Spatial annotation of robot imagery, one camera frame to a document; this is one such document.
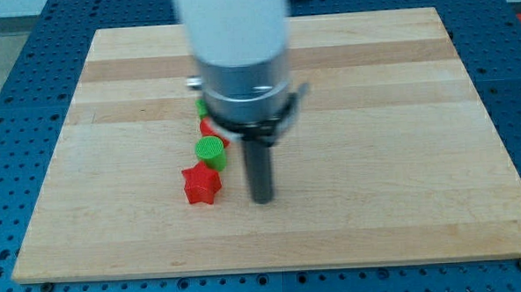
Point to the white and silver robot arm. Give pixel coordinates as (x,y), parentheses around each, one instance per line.
(240,47)

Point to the green block behind arm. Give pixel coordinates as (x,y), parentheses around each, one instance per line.
(201,109)

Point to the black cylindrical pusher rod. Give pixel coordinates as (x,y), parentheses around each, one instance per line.
(258,165)

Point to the green cylinder block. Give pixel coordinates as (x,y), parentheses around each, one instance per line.
(210,150)

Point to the red round block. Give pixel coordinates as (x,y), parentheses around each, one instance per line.
(206,129)

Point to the red star block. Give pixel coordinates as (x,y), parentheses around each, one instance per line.
(201,184)

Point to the light wooden board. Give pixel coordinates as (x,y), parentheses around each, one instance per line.
(393,161)

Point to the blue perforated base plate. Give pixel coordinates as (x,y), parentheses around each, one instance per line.
(38,91)

